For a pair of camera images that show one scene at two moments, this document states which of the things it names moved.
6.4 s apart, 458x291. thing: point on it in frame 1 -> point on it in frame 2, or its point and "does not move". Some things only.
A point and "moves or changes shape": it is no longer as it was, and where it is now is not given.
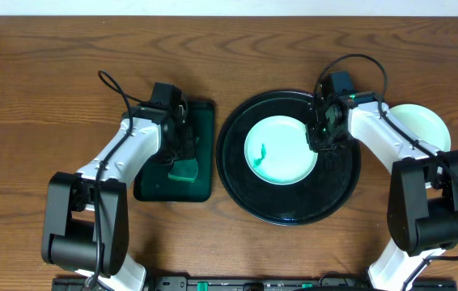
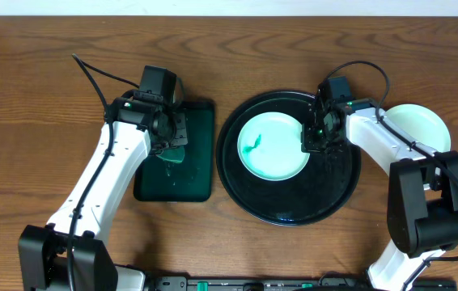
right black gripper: x=316 y=145 does not move
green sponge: x=184 y=170 moves or changes shape
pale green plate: x=277 y=150 moves or changes shape
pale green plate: x=426 y=124 does not move
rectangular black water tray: x=154 y=183 does not move
